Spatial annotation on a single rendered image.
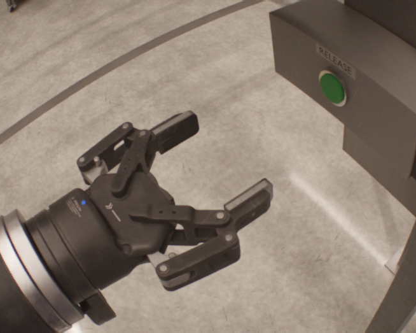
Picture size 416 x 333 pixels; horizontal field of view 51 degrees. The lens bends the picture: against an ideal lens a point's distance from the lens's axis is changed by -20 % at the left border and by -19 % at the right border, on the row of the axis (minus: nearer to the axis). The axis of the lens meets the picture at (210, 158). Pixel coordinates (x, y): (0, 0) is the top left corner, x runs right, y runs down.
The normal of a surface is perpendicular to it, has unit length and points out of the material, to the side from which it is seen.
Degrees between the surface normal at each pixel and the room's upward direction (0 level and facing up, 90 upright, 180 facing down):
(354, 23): 0
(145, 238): 0
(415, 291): 90
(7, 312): 54
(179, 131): 90
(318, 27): 0
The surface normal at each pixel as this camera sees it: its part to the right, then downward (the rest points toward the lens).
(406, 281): -0.81, 0.50
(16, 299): 0.35, -0.04
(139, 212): -0.12, -0.67
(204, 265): 0.47, 0.62
